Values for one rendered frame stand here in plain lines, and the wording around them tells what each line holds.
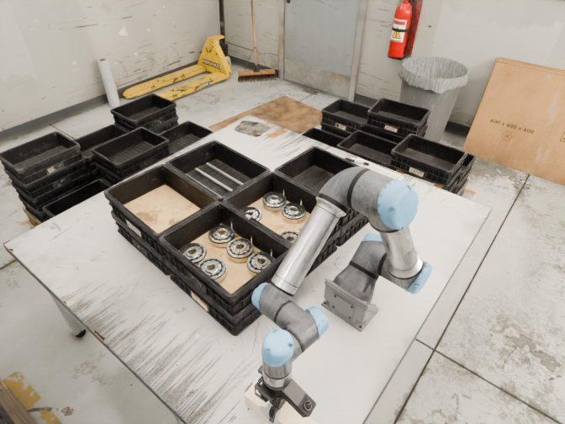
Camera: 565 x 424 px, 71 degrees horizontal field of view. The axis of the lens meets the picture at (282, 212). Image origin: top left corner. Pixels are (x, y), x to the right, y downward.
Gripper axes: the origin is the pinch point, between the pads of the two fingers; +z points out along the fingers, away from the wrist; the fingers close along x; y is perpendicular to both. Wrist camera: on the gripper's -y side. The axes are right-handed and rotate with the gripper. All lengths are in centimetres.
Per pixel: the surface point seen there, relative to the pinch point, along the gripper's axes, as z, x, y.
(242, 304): -9.9, -17.1, 29.1
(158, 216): -9, -31, 87
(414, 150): 25, -207, 37
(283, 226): -9, -57, 41
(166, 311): 4, -6, 57
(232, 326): -1.6, -12.4, 30.1
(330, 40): 15, -352, 191
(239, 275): -8.6, -26.6, 38.9
